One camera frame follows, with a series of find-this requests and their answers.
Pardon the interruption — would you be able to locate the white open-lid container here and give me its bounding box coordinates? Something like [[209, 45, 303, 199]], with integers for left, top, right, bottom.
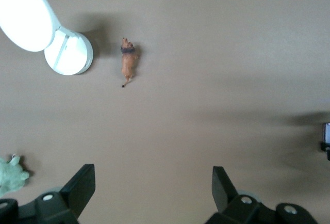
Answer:
[[0, 0, 94, 76]]

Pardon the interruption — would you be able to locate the green plush turtle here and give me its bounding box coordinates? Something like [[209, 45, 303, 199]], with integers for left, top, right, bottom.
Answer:
[[0, 154, 30, 196]]

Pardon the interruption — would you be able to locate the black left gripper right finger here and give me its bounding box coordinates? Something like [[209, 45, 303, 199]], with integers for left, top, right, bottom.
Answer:
[[205, 166, 317, 224]]

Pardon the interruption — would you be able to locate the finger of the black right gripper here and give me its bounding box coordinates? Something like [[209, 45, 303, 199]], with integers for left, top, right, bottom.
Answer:
[[320, 141, 330, 162]]

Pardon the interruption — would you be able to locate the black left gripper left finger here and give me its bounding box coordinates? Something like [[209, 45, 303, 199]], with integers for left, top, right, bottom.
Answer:
[[18, 164, 96, 224]]

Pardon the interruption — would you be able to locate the brown lion figurine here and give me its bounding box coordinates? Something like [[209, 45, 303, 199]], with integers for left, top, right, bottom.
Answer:
[[120, 37, 141, 89]]

